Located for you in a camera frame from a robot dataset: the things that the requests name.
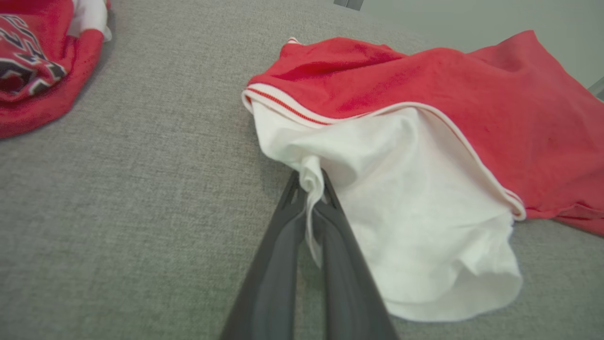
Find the red printed basketball shorts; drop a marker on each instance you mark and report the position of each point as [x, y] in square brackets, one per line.
[37, 71]

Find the red and white jersey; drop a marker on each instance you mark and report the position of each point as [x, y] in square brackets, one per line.
[424, 212]

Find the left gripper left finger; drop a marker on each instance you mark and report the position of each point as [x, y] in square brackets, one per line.
[273, 274]

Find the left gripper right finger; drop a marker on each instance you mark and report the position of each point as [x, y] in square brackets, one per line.
[347, 283]

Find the grey fabric sofa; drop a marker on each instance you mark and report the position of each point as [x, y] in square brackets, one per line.
[141, 212]

